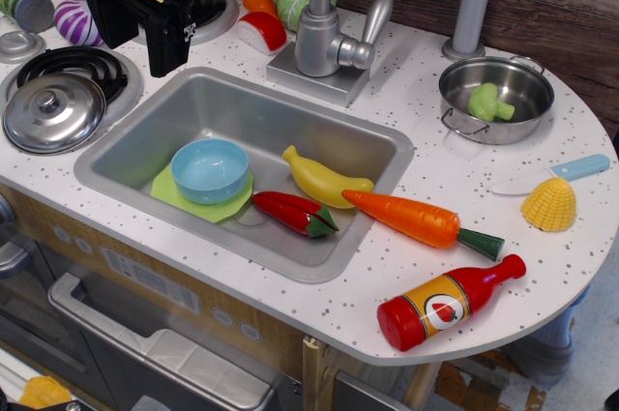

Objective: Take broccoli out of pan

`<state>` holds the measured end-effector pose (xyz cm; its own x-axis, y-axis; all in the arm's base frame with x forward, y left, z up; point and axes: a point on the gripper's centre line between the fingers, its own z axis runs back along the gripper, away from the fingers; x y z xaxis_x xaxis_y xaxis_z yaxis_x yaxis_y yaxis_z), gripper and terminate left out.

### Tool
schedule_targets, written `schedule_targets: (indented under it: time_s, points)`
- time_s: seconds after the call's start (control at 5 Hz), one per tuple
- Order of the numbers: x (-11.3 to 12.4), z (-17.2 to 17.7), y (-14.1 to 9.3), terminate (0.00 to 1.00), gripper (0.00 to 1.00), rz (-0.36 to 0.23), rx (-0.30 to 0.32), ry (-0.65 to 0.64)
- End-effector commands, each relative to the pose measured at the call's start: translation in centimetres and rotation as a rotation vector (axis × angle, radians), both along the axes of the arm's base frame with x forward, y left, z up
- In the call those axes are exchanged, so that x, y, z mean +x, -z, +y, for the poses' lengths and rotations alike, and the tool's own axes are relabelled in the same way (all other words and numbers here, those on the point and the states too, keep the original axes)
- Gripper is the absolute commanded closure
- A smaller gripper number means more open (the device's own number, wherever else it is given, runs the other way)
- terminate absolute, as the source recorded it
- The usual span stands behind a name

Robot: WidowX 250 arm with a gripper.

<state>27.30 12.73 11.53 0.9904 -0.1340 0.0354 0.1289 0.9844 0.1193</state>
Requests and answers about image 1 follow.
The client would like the green toy broccoli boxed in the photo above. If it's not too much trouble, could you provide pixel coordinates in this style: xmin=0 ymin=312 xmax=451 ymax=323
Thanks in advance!
xmin=468 ymin=83 xmax=516 ymax=122

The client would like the small steel pan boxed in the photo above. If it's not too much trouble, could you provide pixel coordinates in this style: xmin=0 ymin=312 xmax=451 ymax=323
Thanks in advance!
xmin=439 ymin=56 xmax=554 ymax=145

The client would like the purple striped toy eggplant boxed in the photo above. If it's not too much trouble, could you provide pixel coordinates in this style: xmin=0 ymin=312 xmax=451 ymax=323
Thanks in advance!
xmin=53 ymin=0 xmax=103 ymax=47

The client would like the back right stove burner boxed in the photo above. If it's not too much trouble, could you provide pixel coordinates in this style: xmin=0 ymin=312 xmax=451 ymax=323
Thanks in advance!
xmin=137 ymin=0 xmax=241 ymax=47

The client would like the stove burner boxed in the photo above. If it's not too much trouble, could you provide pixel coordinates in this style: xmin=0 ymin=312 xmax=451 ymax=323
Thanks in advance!
xmin=137 ymin=0 xmax=241 ymax=47
xmin=1 ymin=46 xmax=143 ymax=130

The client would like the front left stove burner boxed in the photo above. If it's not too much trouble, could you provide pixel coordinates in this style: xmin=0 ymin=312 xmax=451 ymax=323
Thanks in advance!
xmin=1 ymin=46 xmax=143 ymax=130

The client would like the green labelled toy can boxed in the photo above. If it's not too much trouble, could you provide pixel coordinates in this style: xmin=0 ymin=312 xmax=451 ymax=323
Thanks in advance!
xmin=1 ymin=0 xmax=54 ymax=33

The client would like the silver stove knob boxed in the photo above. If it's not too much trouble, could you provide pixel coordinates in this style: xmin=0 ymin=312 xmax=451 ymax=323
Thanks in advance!
xmin=0 ymin=31 xmax=46 ymax=64

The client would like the small orange toy carrot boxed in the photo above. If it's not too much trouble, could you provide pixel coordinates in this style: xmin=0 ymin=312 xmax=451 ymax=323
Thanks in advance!
xmin=243 ymin=0 xmax=279 ymax=19

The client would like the grey toy sink basin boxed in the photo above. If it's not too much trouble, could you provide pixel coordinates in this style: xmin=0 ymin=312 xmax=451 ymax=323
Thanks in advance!
xmin=74 ymin=68 xmax=414 ymax=283

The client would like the red white toy cheese wedge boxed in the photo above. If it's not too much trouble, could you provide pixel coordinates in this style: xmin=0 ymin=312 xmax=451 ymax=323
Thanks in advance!
xmin=235 ymin=12 xmax=287 ymax=55

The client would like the steel pot lid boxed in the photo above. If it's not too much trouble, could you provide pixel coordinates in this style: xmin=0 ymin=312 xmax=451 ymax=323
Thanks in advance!
xmin=3 ymin=73 xmax=106 ymax=155

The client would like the blue plastic bowl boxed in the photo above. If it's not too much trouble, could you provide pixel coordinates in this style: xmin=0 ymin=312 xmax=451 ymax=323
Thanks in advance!
xmin=170 ymin=138 xmax=249 ymax=205

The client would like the green plastic plate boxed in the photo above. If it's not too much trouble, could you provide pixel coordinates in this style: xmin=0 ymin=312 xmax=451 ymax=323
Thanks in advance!
xmin=150 ymin=165 xmax=253 ymax=222

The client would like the silver toy faucet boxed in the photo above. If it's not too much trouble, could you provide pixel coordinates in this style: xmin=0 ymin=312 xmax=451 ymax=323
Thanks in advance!
xmin=266 ymin=0 xmax=394 ymax=107

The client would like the yellow toy banana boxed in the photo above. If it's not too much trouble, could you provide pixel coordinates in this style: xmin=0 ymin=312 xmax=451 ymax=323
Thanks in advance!
xmin=281 ymin=145 xmax=374 ymax=209

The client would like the red toy chili pepper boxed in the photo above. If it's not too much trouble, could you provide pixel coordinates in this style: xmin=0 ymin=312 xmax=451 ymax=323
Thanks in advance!
xmin=251 ymin=191 xmax=339 ymax=238

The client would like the grey support pole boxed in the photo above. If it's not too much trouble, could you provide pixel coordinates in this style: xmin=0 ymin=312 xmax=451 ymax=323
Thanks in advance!
xmin=442 ymin=0 xmax=488 ymax=61

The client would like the yellow toy object below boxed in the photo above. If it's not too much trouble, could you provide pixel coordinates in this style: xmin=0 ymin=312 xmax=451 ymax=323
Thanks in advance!
xmin=17 ymin=376 xmax=73 ymax=410

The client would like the red toy ketchup bottle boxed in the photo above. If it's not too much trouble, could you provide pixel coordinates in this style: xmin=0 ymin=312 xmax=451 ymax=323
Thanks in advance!
xmin=377 ymin=254 xmax=526 ymax=351

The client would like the yellow toy corn piece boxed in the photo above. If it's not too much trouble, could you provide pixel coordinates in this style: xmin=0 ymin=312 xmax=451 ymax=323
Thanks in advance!
xmin=520 ymin=178 xmax=576 ymax=232

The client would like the grey oven door handle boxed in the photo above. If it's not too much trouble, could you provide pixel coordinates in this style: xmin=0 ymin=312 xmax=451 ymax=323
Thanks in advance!
xmin=47 ymin=273 xmax=280 ymax=410

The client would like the toy knife blue handle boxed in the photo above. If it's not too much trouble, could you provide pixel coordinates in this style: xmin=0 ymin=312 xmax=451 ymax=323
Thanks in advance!
xmin=490 ymin=154 xmax=610 ymax=195

